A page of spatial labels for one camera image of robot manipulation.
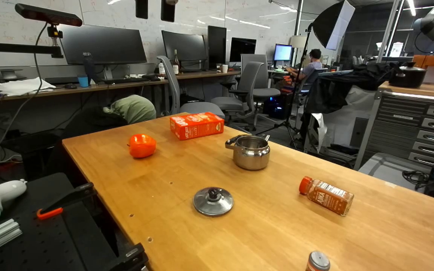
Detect shiny metal bowl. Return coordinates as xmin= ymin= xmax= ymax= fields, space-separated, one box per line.
xmin=191 ymin=187 xmax=235 ymax=218

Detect metal tea pot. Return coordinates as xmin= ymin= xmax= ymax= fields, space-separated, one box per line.
xmin=224 ymin=133 xmax=272 ymax=172

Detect black cooking pot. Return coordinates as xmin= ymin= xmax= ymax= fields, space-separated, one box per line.
xmin=387 ymin=63 xmax=427 ymax=90

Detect orange cracker box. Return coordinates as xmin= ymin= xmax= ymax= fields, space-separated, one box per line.
xmin=168 ymin=110 xmax=226 ymax=142

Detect grey office chair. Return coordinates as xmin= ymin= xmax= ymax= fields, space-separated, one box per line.
xmin=223 ymin=59 xmax=281 ymax=133
xmin=155 ymin=54 xmax=226 ymax=121

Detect orange plastic tomato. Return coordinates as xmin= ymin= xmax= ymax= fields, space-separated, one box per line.
xmin=126 ymin=133 xmax=158 ymax=161

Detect dark bottle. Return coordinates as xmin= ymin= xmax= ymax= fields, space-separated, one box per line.
xmin=171 ymin=48 xmax=180 ymax=77

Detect small dark monitor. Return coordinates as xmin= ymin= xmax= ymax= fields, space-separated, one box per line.
xmin=229 ymin=36 xmax=257 ymax=65

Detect dark computer monitor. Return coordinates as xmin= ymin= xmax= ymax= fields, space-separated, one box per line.
xmin=161 ymin=29 xmax=209 ymax=72

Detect long wooden desk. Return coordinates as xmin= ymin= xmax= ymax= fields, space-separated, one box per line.
xmin=0 ymin=68 xmax=241 ymax=105

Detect lit blue monitor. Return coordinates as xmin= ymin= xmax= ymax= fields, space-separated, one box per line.
xmin=272 ymin=42 xmax=295 ymax=65

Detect seated person in grey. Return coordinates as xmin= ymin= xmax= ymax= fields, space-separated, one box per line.
xmin=289 ymin=48 xmax=327 ymax=96

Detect orange spice bottle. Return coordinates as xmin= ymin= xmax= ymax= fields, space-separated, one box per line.
xmin=296 ymin=175 xmax=355 ymax=217

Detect black cloth pile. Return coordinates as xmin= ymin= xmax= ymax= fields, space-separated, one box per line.
xmin=304 ymin=60 xmax=411 ymax=116

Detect large dark monitor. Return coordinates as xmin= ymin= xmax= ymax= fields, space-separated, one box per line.
xmin=57 ymin=26 xmax=147 ymax=81

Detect black photo softbox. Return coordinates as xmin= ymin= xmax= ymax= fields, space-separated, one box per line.
xmin=307 ymin=0 xmax=357 ymax=51

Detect small grey-capped jar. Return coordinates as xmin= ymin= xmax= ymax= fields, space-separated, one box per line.
xmin=304 ymin=250 xmax=331 ymax=271

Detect grey drawer cabinet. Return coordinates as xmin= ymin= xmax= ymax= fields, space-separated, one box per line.
xmin=354 ymin=81 xmax=434 ymax=172

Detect white paper stack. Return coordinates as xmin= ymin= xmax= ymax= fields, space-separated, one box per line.
xmin=0 ymin=75 xmax=57 ymax=98

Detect black camera cable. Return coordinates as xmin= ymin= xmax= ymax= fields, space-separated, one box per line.
xmin=0 ymin=21 xmax=49 ymax=148

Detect black cable tangle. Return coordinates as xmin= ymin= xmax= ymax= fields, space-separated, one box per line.
xmin=400 ymin=169 xmax=434 ymax=194

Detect black bar camera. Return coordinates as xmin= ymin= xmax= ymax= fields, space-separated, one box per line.
xmin=13 ymin=2 xmax=84 ymax=27

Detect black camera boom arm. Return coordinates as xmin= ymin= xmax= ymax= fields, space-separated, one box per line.
xmin=0 ymin=41 xmax=63 ymax=59

